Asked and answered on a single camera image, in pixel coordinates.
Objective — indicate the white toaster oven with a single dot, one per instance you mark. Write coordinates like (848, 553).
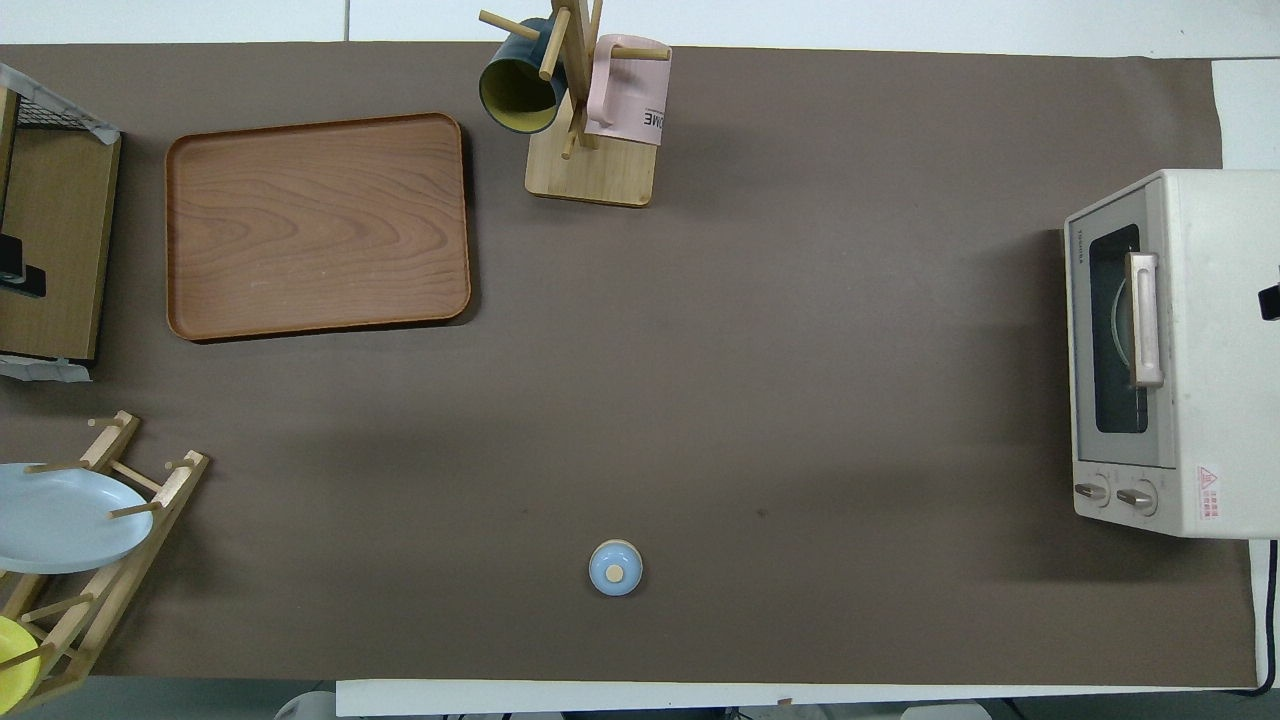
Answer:
(1220, 400)

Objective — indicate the white foam padding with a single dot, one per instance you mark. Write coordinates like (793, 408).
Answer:
(105, 128)
(50, 370)

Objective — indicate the dark blue mug yellow inside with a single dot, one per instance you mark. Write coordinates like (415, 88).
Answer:
(515, 95)

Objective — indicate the brown table mat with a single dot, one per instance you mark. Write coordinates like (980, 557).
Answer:
(800, 400)

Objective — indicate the pink mug with print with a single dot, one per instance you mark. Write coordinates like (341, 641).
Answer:
(625, 100)

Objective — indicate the wooden dish rack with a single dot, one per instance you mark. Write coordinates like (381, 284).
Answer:
(185, 478)

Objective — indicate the wooden two-tier shelf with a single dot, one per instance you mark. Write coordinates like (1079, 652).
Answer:
(60, 250)

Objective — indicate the yellow plate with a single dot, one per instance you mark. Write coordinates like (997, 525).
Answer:
(15, 638)

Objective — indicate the wooden mug tree stand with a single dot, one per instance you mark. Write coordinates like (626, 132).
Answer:
(590, 175)

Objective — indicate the silver oven knob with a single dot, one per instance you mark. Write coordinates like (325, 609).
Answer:
(1090, 492)
(1136, 498)

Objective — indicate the brown wooden tray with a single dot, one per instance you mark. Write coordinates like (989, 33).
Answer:
(320, 230)

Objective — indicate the light blue plate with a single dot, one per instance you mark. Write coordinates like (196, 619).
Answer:
(60, 520)

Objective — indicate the red warning sticker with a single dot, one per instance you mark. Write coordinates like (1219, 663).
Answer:
(1208, 492)

